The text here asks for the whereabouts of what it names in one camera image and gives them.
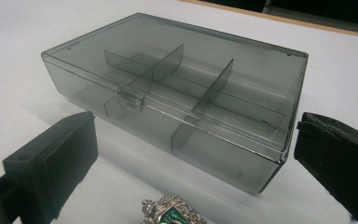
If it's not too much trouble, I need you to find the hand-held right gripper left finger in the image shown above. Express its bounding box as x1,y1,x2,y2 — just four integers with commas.
0,110,100,224

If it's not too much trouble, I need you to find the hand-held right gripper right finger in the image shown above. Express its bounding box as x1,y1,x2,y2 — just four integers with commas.
293,111,358,224

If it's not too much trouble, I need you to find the green and silver crest badge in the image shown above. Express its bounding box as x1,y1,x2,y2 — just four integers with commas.
141,194,208,224

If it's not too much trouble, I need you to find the transparent grey plastic box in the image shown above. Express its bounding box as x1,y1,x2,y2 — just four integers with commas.
41,12,310,196

